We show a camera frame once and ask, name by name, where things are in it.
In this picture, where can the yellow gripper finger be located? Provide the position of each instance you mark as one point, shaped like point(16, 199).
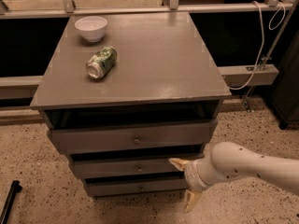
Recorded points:
point(191, 198)
point(180, 164)

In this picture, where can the grey bottom drawer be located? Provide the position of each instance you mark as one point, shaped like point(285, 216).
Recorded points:
point(136, 186)

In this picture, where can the dark cabinet at right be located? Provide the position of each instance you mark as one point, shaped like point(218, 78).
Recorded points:
point(285, 95)

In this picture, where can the black bar on floor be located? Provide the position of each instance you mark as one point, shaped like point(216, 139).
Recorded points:
point(14, 190)

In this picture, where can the white ceramic bowl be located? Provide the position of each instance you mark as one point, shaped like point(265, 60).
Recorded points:
point(91, 28)

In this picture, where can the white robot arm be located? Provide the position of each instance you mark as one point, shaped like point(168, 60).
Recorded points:
point(227, 162)

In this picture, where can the grey top drawer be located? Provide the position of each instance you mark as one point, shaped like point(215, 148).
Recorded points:
point(115, 138)

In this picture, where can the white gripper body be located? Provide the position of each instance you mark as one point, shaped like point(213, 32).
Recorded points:
point(191, 174)

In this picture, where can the green soda can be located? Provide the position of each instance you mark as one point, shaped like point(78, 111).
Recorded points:
point(101, 62)

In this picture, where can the grey drawer cabinet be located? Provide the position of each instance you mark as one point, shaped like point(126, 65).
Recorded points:
point(121, 108)

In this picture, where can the metal railing frame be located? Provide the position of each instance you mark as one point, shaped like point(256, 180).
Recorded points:
point(140, 6)

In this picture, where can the grey drawer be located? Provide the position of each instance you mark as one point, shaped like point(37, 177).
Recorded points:
point(115, 138)
point(136, 186)
point(126, 166)

